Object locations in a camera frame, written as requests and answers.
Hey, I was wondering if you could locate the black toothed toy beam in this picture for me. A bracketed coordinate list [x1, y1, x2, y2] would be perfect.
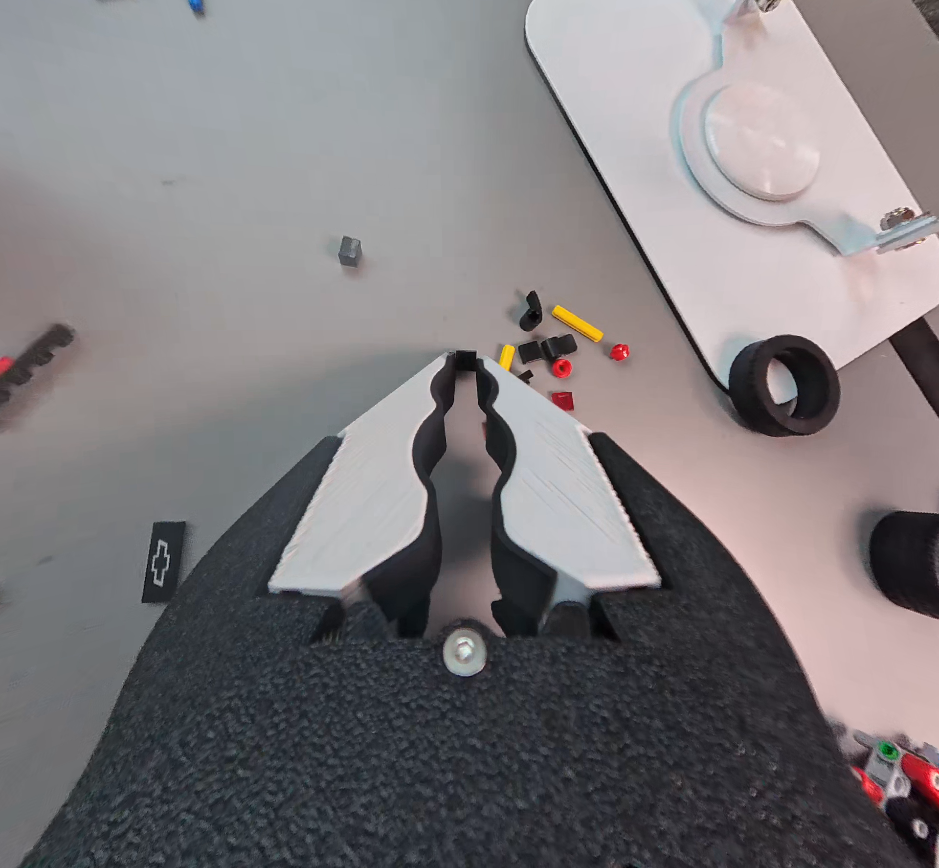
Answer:
[0, 323, 76, 407]

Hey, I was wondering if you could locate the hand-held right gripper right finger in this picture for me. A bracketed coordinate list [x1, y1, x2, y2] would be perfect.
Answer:
[474, 356, 663, 636]

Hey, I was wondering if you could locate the white instruction sheet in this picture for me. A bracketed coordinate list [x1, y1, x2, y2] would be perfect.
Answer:
[524, 0, 939, 390]

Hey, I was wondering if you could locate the toy racing car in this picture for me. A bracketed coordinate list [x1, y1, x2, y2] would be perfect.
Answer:
[832, 725, 939, 862]

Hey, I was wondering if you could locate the black emblem toy tile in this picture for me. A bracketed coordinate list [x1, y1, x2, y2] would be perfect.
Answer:
[141, 520, 186, 603]

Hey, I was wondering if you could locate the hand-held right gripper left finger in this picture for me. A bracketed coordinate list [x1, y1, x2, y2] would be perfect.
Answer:
[268, 354, 459, 639]

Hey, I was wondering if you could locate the black rubber toy tyre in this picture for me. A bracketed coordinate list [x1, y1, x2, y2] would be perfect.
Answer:
[728, 334, 842, 437]
[869, 510, 939, 619]

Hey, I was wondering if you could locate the cluster of small toy bricks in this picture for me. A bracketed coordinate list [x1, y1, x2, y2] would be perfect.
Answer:
[499, 288, 632, 414]

